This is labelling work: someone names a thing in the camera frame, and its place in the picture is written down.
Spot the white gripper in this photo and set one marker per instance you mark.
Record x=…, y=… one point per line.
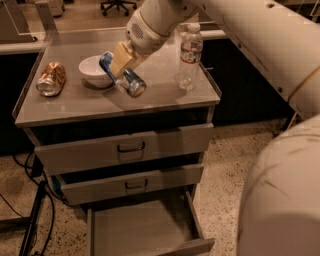
x=141, y=36

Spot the blue silver redbull can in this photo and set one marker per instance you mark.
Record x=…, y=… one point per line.
x=131, y=83

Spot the white ceramic bowl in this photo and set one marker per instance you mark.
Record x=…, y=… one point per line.
x=93, y=73

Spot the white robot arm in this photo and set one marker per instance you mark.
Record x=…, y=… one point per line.
x=279, y=207

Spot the steel drawer cabinet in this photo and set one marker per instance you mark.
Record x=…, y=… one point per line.
x=82, y=112

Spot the crushed orange soda can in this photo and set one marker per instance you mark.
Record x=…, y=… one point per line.
x=52, y=79

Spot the top steel drawer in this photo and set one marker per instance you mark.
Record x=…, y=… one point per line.
x=129, y=148

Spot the steel drawer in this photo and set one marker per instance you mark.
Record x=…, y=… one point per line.
x=129, y=148
x=160, y=223
x=124, y=185

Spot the middle steel drawer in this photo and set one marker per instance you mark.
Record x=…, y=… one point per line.
x=124, y=185

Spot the bottom steel drawer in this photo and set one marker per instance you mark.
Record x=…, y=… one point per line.
x=160, y=223

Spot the black office chair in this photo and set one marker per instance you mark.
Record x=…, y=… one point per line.
x=118, y=4

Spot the clear plastic water bottle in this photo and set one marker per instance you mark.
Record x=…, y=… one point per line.
x=190, y=54

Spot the black metal stand leg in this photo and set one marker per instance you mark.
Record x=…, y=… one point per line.
x=31, y=227

